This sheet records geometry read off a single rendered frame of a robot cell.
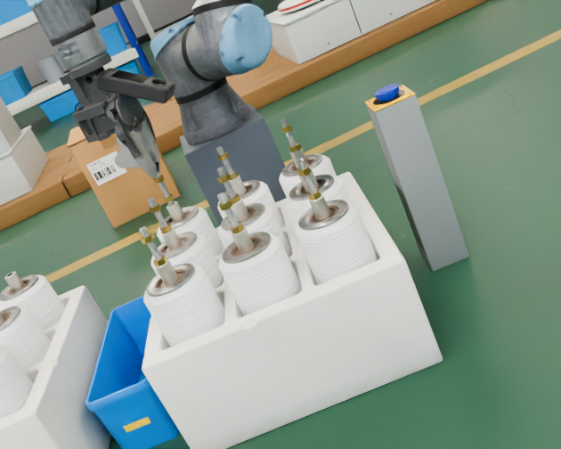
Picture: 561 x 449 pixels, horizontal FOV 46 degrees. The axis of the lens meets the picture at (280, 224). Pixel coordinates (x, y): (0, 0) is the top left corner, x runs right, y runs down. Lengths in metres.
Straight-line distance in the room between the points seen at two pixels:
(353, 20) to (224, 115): 1.65
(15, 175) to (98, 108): 1.87
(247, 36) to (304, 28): 1.64
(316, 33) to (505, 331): 2.08
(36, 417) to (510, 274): 0.75
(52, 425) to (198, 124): 0.66
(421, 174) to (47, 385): 0.67
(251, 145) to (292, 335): 0.55
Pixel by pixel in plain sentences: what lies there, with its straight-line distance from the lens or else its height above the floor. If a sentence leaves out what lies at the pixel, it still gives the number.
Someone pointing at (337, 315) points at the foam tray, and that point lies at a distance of 0.91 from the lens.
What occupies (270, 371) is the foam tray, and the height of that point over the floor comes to 0.10.
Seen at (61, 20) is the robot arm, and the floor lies 0.62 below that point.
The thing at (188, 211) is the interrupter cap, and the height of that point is 0.25.
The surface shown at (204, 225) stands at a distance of 1.14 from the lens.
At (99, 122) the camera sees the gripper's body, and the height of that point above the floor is 0.46.
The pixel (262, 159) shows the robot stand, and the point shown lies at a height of 0.22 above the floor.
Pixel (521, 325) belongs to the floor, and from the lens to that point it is 1.01.
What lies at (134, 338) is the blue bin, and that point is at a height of 0.05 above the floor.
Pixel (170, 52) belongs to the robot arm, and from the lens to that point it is 1.35.
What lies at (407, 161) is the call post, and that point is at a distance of 1.09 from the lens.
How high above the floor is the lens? 0.62
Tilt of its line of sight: 23 degrees down
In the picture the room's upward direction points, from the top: 25 degrees counter-clockwise
